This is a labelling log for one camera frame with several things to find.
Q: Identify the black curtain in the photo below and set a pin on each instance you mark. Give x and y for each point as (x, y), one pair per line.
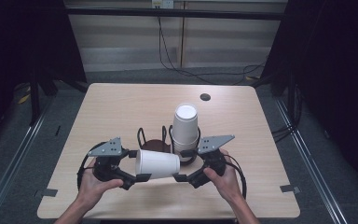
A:
(338, 62)
(21, 46)

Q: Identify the grey tape strip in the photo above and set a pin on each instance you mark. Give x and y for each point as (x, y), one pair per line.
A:
(289, 188)
(49, 192)

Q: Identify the black metal stand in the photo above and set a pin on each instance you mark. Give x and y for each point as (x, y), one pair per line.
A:
(34, 99)
(291, 99)

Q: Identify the person's left hand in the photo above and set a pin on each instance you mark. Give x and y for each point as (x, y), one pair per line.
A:
(91, 186)

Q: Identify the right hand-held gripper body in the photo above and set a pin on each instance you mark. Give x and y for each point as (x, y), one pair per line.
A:
(211, 161)

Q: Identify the person's right hand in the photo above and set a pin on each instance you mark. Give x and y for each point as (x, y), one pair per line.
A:
(227, 182)

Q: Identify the round black table grommet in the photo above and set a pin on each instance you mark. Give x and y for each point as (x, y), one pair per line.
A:
(205, 96)

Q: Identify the white wall power outlet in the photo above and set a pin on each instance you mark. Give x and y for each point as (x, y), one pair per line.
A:
(162, 3)

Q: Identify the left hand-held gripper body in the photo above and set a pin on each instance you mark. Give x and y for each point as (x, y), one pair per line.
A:
(105, 161)

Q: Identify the single white paper cup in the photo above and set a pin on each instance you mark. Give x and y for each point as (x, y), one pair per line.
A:
(158, 164)

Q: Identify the black horizontal metal bar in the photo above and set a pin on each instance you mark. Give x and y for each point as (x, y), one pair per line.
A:
(167, 13)

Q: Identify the metal floor rail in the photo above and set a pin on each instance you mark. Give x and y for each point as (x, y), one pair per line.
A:
(317, 161)
(9, 174)

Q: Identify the stack of white paper cups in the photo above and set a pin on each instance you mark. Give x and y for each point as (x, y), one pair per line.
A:
(185, 124)

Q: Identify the small black floor object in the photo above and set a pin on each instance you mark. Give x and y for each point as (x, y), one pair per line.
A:
(57, 130)

